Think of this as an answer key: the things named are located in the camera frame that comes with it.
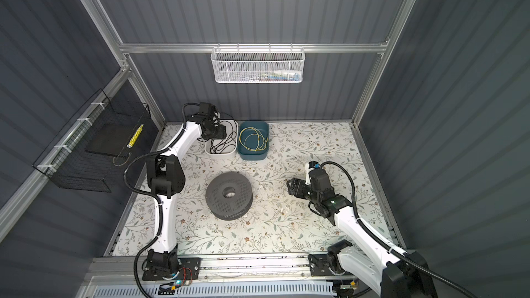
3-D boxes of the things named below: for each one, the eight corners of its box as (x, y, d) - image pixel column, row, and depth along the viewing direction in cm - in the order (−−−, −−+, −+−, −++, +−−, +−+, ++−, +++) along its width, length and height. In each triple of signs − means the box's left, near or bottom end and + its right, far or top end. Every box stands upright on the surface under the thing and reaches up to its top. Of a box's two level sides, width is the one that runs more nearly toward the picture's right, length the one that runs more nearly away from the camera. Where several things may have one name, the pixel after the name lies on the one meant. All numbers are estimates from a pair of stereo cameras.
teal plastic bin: (236, 160, 106) (234, 153, 101) (240, 128, 121) (239, 120, 116) (269, 160, 106) (269, 152, 101) (269, 128, 121) (269, 120, 116)
